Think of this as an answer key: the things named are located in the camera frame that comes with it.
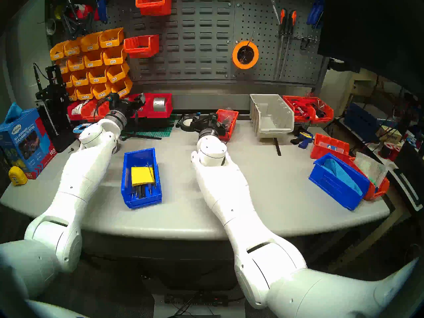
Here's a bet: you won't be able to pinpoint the red bin with white bag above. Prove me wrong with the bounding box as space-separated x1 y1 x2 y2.
67 102 86 121

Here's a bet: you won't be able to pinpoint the blue spring clamps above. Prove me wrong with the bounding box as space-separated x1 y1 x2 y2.
306 0 325 29

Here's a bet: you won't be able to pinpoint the orange black handled screwdriver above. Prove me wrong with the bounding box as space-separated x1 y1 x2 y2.
274 9 287 81
280 10 297 79

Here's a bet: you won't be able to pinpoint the blue cloth in dispenser box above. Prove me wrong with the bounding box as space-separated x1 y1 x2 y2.
4 102 23 124

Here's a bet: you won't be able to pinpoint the blue bin with hand tools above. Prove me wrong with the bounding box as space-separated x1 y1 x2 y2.
121 148 163 209

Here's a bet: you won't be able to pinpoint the yellow bin labelled M3X8 BAD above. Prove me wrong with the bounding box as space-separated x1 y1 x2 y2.
64 38 82 56

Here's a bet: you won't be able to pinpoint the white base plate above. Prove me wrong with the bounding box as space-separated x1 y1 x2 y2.
152 294 247 318

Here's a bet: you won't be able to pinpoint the yellow tape measure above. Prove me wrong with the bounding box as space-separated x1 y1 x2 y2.
8 166 28 186

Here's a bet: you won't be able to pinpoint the black monitor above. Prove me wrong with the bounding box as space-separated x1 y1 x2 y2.
317 0 424 99

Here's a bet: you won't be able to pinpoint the yellow bin labelled M4-6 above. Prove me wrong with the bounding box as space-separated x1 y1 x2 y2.
83 50 105 68

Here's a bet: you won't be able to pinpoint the yellow bin labelled M3X6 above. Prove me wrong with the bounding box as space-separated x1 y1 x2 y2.
99 28 125 48

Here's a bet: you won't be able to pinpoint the red white tape roll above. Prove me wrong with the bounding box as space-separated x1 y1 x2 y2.
68 3 93 20

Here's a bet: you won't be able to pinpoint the red plastic storage bin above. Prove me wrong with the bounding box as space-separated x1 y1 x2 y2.
128 94 148 118
144 93 173 118

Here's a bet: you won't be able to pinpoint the blue bin with cloth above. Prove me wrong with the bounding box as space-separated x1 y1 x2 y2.
309 153 371 211

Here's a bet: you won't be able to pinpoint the red louvre-hung bin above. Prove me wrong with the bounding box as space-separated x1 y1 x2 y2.
124 34 160 59
135 0 173 16

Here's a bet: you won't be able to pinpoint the blue cleaning cloths box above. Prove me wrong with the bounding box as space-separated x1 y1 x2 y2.
0 108 57 179

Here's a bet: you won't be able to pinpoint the black metal frame stand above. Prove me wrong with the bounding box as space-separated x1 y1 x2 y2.
35 65 78 153

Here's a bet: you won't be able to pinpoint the red bin with red tool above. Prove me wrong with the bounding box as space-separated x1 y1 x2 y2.
283 95 315 124

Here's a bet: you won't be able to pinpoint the black power strip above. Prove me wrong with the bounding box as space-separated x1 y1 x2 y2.
165 294 229 307

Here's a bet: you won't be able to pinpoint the red bin with wires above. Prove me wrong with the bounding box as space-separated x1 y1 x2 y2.
305 97 334 124

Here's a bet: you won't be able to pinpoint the red hand tool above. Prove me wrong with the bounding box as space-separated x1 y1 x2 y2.
288 99 313 117

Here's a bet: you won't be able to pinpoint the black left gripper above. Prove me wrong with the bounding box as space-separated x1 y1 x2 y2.
111 93 146 119

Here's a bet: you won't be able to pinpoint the orange-red bin with paper packet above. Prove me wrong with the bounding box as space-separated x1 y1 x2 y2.
348 157 390 201

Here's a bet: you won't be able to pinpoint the orange tape roll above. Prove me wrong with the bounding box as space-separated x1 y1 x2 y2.
232 40 260 70

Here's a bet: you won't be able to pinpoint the brown cardboard box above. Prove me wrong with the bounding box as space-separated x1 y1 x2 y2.
378 125 403 144

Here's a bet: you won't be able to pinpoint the yellow bin labelled M3-4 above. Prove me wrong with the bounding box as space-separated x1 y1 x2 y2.
103 46 128 66

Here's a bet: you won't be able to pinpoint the yellow notepad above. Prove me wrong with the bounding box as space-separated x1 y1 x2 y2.
131 167 156 187

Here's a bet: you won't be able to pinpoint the grey pegboard with yellow bins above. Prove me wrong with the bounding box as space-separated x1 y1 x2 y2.
45 0 133 99

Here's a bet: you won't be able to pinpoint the grey pegboard with screwdrivers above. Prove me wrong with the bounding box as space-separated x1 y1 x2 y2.
232 0 327 86

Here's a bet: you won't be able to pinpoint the yellow bin labelled M2.5-5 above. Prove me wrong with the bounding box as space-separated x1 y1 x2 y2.
92 82 113 100

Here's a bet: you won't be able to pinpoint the yellow bin labelled M2.5-6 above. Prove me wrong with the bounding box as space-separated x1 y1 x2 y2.
76 85 95 101

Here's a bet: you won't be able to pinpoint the small red parts bin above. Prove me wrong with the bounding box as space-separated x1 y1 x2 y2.
215 109 239 142

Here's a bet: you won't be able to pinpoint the grey louvred wall panel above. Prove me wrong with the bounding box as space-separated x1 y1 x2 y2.
128 0 237 79

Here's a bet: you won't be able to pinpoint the dark blue crate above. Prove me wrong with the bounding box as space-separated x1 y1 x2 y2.
344 102 381 142

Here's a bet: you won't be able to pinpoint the red thread spool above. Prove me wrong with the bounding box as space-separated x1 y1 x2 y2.
378 142 399 160

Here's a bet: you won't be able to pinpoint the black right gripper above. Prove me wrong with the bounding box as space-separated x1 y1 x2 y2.
191 114 229 132

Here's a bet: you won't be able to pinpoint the yellow bin labelled M3-12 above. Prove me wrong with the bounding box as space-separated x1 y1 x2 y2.
71 70 90 87

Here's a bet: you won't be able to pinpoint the red bin with blue label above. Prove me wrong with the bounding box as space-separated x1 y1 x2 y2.
310 133 350 159

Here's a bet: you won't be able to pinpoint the blue yellow bar clamp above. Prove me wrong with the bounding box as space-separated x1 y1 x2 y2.
291 127 314 149

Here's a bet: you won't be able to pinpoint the large white plastic bin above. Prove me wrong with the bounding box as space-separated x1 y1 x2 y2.
250 94 295 138

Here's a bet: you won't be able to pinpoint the green cutting mat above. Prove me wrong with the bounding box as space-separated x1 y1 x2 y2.
121 117 174 138

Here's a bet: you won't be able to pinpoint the white paper packet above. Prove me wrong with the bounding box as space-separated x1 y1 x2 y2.
354 152 388 185

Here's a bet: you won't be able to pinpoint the yellow bin labelled M4X4XS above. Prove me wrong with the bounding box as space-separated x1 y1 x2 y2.
67 55 86 72

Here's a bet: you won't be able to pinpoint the orange-red plastic storage bin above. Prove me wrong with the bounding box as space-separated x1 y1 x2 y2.
80 100 101 122
98 100 115 121

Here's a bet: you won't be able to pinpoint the yellow bin labelled M4-0.7X6 HEX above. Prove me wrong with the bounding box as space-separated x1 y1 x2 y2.
111 77 133 98

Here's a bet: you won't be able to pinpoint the yellow bin labelled M3-8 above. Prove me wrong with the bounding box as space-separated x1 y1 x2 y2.
88 67 110 84

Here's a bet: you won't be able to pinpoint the metal tool holder rail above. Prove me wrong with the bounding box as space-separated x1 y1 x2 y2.
277 34 320 44

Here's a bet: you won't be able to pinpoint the yellow bin labelled M3-6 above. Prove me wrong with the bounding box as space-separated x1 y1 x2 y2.
106 62 130 83

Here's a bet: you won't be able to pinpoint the black grey vise clamp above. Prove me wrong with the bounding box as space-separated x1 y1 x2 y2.
58 0 95 39

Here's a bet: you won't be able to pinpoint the black tape roll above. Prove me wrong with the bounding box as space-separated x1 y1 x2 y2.
181 117 199 133

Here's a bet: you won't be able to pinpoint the folded blue cloth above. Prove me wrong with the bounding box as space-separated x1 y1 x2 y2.
323 159 363 195

